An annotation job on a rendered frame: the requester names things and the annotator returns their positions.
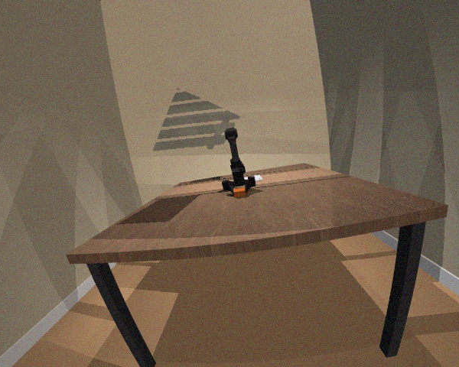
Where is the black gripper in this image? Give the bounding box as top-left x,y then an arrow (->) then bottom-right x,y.
222,176 -> 256,195

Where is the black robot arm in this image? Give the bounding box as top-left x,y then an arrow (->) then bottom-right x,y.
224,127 -> 246,180

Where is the orange block with dark square face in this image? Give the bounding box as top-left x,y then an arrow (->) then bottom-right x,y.
233,187 -> 246,198

